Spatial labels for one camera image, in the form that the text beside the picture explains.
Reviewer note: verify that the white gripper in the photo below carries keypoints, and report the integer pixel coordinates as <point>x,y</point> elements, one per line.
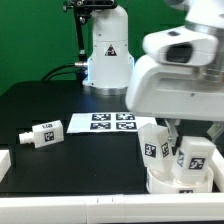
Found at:
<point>174,92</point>

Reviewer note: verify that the white round stool seat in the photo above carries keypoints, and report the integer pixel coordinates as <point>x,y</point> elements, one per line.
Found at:
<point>157,183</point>

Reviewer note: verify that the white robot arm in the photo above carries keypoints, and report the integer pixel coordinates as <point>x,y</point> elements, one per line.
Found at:
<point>110,67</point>

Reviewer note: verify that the white paper marker sheet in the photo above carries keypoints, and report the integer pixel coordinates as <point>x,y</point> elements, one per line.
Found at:
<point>106,122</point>

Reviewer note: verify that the white left block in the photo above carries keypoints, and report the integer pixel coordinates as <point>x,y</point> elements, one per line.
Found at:
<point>5,163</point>

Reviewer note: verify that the white right rail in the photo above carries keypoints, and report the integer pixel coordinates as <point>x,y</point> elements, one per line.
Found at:
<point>216,172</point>

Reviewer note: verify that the white rail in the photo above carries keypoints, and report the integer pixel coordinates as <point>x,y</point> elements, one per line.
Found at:
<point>124,209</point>
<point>216,172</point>

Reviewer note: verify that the white front rail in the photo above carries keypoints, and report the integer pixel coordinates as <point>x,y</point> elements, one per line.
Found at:
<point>124,209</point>

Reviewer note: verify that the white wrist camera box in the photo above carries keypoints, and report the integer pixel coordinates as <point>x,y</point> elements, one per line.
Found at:
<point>180,46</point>

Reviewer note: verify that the black camera stand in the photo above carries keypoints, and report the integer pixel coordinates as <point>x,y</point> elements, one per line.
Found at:
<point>82,10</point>

